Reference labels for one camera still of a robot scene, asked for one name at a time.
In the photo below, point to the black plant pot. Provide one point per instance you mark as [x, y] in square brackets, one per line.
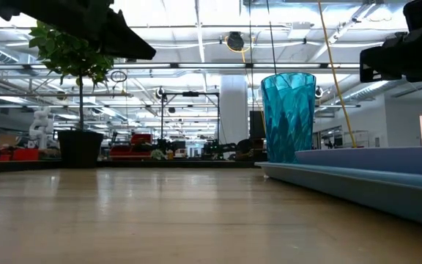
[80, 148]

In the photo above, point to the blue plastic tray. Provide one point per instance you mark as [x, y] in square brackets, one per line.
[361, 190]

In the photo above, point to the black camera stand frame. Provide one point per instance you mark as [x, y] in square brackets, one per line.
[162, 117]

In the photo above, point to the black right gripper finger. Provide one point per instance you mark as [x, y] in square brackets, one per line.
[398, 58]

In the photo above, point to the red toolbox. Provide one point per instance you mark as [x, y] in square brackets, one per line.
[134, 146]

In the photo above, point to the black monitor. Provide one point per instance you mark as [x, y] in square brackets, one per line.
[256, 124]

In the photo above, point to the red storage bin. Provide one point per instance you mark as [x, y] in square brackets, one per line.
[24, 154]

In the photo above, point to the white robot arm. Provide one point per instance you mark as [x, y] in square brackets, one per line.
[41, 128]

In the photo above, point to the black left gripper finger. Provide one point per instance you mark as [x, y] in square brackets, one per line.
[123, 40]

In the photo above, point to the lavender plastic plate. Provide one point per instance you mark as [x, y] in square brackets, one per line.
[379, 159]

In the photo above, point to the teal faceted plastic cup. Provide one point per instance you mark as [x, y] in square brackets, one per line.
[288, 117]

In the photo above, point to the green leafy plant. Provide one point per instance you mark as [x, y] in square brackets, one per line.
[68, 55]

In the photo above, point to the white round pillar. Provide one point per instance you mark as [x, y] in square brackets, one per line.
[234, 106]

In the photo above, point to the black aluminium table frame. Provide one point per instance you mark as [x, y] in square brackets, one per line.
[159, 164]

